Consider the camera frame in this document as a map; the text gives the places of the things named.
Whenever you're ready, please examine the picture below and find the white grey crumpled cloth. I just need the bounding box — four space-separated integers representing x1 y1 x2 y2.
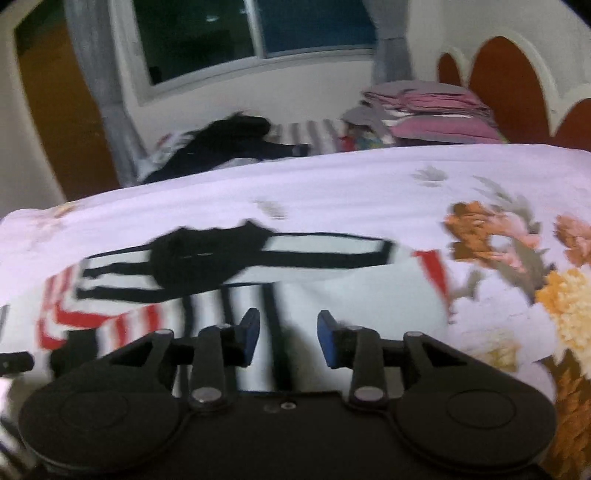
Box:
136 131 197 184

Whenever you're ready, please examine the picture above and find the stack of folded pink grey clothes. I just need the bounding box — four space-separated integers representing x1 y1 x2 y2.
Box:
342 80 509 151

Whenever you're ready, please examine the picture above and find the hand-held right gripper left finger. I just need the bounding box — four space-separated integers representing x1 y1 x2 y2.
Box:
104 308 260 411

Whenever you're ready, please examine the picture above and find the floral pink blanket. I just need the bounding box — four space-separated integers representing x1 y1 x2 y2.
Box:
0 143 591 480

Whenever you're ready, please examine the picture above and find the red and white scalloped headboard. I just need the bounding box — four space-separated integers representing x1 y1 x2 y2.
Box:
436 30 591 151

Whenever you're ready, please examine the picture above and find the colourful printed cloth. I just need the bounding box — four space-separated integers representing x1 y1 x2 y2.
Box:
342 121 394 151

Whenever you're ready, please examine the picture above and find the grey white striped cloth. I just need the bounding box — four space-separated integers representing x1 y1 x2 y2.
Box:
271 117 352 156

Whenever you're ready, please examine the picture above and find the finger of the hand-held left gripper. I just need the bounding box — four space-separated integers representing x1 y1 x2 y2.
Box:
50 329 100 376
0 352 36 376

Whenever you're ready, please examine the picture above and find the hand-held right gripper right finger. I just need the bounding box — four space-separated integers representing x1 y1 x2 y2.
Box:
318 310 472 411

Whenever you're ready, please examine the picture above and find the black white red striped garment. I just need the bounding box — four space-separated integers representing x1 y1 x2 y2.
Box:
37 220 452 395

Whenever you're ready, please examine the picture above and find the grey curtain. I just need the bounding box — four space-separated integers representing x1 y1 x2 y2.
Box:
62 0 149 186
360 0 414 86

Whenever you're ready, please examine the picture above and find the pile of black clothes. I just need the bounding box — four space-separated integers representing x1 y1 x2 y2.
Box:
143 112 311 184

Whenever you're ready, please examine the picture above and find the brown wooden door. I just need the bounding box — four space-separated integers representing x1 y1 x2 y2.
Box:
13 9 122 202

